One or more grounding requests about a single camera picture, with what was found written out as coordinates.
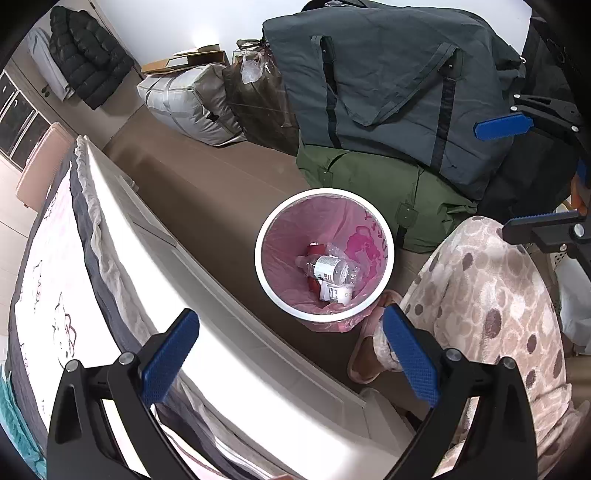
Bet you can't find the pink printed blanket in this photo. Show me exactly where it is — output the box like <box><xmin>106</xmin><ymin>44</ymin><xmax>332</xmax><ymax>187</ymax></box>
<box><xmin>14</xmin><ymin>178</ymin><xmax>148</xmax><ymax>462</ymax></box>

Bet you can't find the clear crumpled plastic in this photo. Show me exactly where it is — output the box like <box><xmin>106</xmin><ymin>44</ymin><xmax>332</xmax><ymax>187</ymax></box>
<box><xmin>240</xmin><ymin>51</ymin><xmax>269</xmax><ymax>85</ymax></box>

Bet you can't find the small white carton box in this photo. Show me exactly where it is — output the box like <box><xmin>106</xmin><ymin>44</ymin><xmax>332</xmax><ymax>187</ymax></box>
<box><xmin>318</xmin><ymin>281</ymin><xmax>354</xmax><ymax>306</ymax></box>

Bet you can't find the cardboard box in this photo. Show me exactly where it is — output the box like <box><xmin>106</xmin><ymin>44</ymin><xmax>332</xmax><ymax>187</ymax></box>
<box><xmin>141</xmin><ymin>44</ymin><xmax>232</xmax><ymax>75</ymax></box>

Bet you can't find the brown translucent bag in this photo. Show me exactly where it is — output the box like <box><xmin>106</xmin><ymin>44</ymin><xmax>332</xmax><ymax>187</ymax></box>
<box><xmin>222</xmin><ymin>39</ymin><xmax>301</xmax><ymax>155</ymax></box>

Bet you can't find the white round bin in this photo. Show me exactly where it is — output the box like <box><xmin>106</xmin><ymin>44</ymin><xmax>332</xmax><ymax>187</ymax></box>
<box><xmin>254</xmin><ymin>188</ymin><xmax>394</xmax><ymax>323</ymax></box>

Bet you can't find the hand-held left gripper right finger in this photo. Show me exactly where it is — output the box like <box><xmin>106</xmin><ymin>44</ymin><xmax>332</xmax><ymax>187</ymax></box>
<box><xmin>382</xmin><ymin>305</ymin><xmax>539</xmax><ymax>480</ymax></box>

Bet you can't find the spotted pajama leg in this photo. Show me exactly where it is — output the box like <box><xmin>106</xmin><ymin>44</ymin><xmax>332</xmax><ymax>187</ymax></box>
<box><xmin>372</xmin><ymin>217</ymin><xmax>583</xmax><ymax>480</ymax></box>

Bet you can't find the pink suitcase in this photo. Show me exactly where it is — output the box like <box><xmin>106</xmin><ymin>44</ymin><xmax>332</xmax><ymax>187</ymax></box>
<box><xmin>16</xmin><ymin>122</ymin><xmax>75</xmax><ymax>210</ymax></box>

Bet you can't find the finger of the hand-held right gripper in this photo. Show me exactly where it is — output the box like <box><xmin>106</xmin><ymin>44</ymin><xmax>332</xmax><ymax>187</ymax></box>
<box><xmin>475</xmin><ymin>95</ymin><xmax>591</xmax><ymax>146</ymax></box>
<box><xmin>502</xmin><ymin>210</ymin><xmax>591</xmax><ymax>252</ymax></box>

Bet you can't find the white tower of dark drawers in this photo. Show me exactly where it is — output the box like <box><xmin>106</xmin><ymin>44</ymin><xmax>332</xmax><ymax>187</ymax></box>
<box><xmin>0</xmin><ymin>69</ymin><xmax>49</xmax><ymax>162</ymax></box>

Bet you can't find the pink slipper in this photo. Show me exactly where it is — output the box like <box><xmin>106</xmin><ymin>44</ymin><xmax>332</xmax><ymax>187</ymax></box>
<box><xmin>347</xmin><ymin>291</ymin><xmax>407</xmax><ymax>384</ymax></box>

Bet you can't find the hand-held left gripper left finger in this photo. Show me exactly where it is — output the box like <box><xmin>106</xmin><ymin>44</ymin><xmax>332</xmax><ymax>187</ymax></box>
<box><xmin>46</xmin><ymin>308</ymin><xmax>201</xmax><ymax>480</ymax></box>

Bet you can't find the teal pillow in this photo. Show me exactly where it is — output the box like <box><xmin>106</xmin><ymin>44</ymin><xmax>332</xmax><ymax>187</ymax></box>
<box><xmin>0</xmin><ymin>369</ymin><xmax>47</xmax><ymax>480</ymax></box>

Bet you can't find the light grey mattress cover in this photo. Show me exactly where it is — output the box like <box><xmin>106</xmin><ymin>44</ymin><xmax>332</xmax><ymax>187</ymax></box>
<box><xmin>74</xmin><ymin>136</ymin><xmax>153</xmax><ymax>337</ymax></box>

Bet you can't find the black fabric bag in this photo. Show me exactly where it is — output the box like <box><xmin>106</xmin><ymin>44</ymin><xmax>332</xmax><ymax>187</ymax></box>
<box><xmin>478</xmin><ymin>14</ymin><xmax>591</xmax><ymax>222</ymax></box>

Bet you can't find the grey hanging coat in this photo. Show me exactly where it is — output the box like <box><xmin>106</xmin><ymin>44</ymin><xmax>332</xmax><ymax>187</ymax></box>
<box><xmin>25</xmin><ymin>30</ymin><xmax>75</xmax><ymax>101</ymax></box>

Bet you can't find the green fabric bag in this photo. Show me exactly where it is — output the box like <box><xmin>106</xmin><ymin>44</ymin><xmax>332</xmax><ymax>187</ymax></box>
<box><xmin>295</xmin><ymin>138</ymin><xmax>478</xmax><ymax>252</ymax></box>

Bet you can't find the pink plastic bin liner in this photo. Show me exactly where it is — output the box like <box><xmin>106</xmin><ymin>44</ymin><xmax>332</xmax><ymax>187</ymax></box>
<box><xmin>261</xmin><ymin>194</ymin><xmax>389</xmax><ymax>334</ymax></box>

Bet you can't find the grey storage bag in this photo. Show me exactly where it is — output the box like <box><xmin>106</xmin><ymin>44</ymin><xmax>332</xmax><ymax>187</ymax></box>
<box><xmin>137</xmin><ymin>62</ymin><xmax>247</xmax><ymax>147</ymax></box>

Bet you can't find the clear plastic bottle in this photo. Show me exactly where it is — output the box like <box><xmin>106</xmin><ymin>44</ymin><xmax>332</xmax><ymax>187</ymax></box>
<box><xmin>295</xmin><ymin>254</ymin><xmax>363</xmax><ymax>286</ymax></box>

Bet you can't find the black puffer jacket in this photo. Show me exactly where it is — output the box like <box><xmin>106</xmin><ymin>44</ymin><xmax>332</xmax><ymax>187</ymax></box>
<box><xmin>48</xmin><ymin>4</ymin><xmax>136</xmax><ymax>110</ymax></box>

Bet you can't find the grey-blue duffel bag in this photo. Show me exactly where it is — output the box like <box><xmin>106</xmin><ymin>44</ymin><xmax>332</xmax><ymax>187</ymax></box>
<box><xmin>263</xmin><ymin>0</ymin><xmax>527</xmax><ymax>188</ymax></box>

